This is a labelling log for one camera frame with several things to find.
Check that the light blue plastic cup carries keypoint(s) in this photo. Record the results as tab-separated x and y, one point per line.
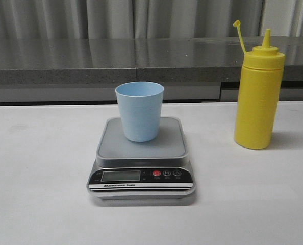
140	106

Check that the yellow squeeze bottle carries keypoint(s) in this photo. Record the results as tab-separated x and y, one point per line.
259	89

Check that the silver electronic kitchen scale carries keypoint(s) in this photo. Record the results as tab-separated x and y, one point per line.
156	169

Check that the grey stone counter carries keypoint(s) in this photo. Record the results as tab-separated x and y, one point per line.
81	71

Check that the grey pleated curtain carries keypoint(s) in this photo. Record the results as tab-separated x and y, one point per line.
147	19

